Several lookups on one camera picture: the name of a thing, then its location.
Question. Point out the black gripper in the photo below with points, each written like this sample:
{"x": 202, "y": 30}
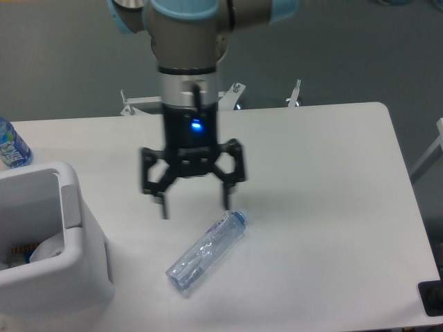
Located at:
{"x": 191, "y": 149}

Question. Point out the clear plastic bottle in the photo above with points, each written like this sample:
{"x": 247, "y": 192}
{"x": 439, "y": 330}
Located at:
{"x": 207, "y": 249}

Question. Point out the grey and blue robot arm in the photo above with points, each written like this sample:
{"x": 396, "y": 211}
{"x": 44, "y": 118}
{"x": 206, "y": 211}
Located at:
{"x": 188, "y": 40}

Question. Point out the white plastic trash can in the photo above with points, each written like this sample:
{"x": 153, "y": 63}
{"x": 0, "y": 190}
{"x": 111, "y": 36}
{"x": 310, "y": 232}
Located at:
{"x": 37, "y": 202}

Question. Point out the blue labelled water bottle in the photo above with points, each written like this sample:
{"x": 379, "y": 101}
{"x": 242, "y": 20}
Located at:
{"x": 14, "y": 151}

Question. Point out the blue snack packet in bin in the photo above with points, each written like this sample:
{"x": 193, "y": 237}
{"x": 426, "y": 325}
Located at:
{"x": 20, "y": 255}

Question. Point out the black clamp at table edge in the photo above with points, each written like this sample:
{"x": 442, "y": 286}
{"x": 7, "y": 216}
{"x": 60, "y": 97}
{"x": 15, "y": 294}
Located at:
{"x": 431, "y": 295}

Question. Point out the white base bracket left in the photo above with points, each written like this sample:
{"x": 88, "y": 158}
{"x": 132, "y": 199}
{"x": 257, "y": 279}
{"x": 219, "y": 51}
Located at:
{"x": 140, "y": 106}

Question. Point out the white base bracket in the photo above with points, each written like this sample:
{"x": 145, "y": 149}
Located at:
{"x": 140, "y": 106}
{"x": 294, "y": 99}

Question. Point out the white base bracket right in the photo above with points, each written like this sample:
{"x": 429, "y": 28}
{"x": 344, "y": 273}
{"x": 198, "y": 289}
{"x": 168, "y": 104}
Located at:
{"x": 294, "y": 99}

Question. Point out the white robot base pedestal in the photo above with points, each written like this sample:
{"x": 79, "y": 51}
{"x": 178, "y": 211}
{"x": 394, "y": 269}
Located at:
{"x": 221, "y": 47}

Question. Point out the white metal frame right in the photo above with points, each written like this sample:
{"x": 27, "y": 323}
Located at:
{"x": 429, "y": 157}

